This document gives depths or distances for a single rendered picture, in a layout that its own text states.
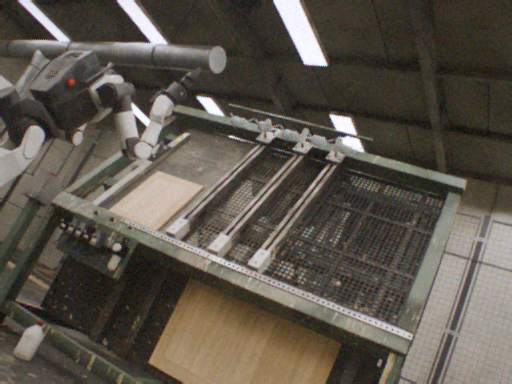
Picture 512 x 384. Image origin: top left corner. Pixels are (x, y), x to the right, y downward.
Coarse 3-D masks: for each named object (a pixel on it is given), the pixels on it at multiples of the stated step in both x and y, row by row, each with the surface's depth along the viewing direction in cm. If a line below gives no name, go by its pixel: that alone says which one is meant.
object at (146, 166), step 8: (176, 144) 323; (168, 152) 317; (160, 160) 312; (136, 168) 299; (144, 168) 299; (128, 176) 292; (136, 176) 294; (120, 184) 285; (128, 184) 289; (112, 192) 279; (120, 192) 285; (96, 200) 273; (104, 200) 274
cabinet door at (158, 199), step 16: (160, 176) 295; (144, 192) 282; (160, 192) 282; (176, 192) 281; (192, 192) 280; (112, 208) 270; (128, 208) 270; (144, 208) 269; (160, 208) 269; (176, 208) 268; (144, 224) 257; (160, 224) 257
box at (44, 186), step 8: (40, 176) 256; (48, 176) 254; (32, 184) 255; (40, 184) 253; (48, 184) 254; (56, 184) 259; (24, 192) 254; (32, 192) 252; (40, 192) 251; (48, 192) 256; (56, 192) 261; (40, 200) 252; (48, 200) 257
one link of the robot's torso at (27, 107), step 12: (0, 96) 176; (12, 96) 179; (0, 108) 178; (12, 108) 180; (24, 108) 183; (36, 108) 187; (12, 120) 182; (24, 120) 185; (36, 120) 201; (48, 120) 193; (48, 132) 203
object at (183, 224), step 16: (272, 128) 322; (256, 160) 304; (224, 176) 283; (240, 176) 290; (208, 192) 271; (224, 192) 278; (192, 208) 259; (208, 208) 267; (176, 224) 249; (192, 224) 256
